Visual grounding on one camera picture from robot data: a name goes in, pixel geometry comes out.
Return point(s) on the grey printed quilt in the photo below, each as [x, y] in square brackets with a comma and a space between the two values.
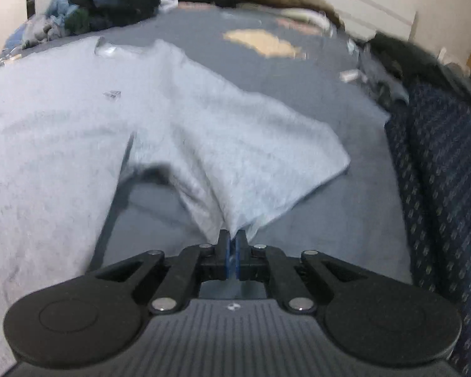
[337, 224]

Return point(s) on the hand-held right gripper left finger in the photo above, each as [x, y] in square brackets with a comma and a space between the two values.
[223, 259]

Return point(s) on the grey t-shirt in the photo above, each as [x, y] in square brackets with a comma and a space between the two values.
[180, 106]

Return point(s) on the white sock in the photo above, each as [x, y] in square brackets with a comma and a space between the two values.
[168, 3]

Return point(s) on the navy dotted garment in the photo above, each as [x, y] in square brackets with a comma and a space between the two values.
[443, 184]

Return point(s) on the cream bolster pillow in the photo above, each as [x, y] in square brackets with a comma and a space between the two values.
[306, 17]

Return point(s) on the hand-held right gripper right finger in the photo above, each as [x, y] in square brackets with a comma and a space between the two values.
[243, 261]

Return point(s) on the pile of unfolded clothes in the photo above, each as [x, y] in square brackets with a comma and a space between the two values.
[102, 0]

